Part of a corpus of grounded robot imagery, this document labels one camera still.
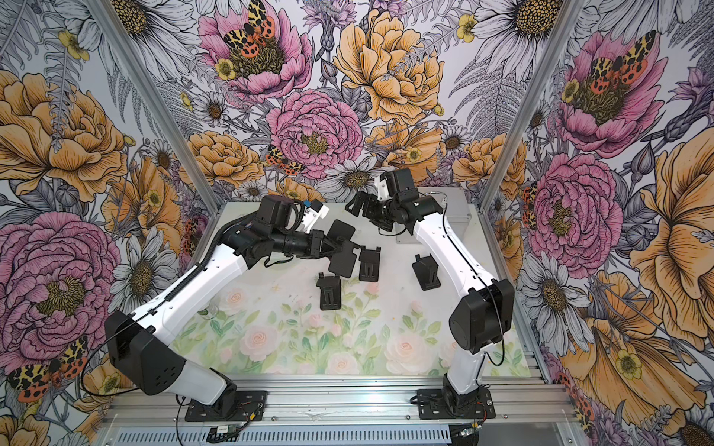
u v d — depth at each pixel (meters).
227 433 0.71
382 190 0.75
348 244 0.74
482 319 0.46
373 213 0.71
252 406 0.73
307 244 0.65
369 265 0.92
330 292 0.87
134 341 0.41
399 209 0.61
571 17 0.72
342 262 0.73
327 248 0.72
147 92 0.85
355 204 0.72
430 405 0.73
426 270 0.93
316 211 0.69
